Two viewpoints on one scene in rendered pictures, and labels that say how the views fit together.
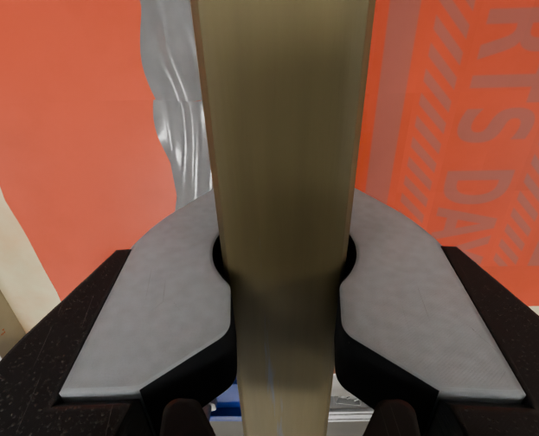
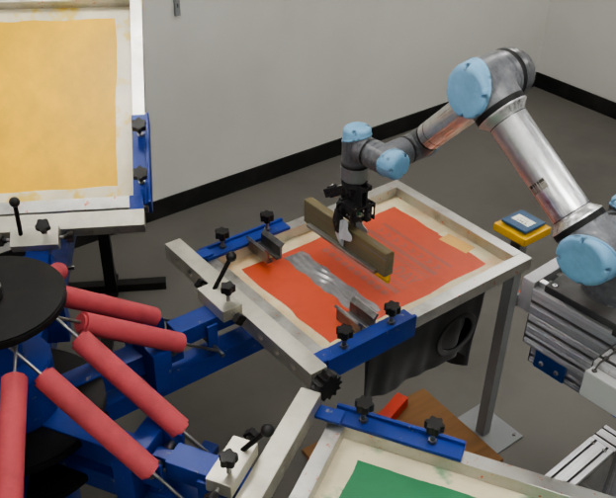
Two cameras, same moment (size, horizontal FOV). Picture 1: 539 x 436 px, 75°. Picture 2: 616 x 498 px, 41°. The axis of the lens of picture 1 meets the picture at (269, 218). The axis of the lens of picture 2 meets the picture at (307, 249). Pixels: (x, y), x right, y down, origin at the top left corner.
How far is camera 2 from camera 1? 2.29 m
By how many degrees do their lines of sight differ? 83
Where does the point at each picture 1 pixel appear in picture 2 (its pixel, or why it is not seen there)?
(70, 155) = (308, 302)
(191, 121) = (330, 284)
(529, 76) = not seen: hidden behind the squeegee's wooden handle
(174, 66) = (321, 279)
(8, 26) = (288, 290)
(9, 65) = (290, 294)
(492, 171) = (397, 267)
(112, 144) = (317, 297)
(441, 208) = (396, 276)
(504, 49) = not seen: hidden behind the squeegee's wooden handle
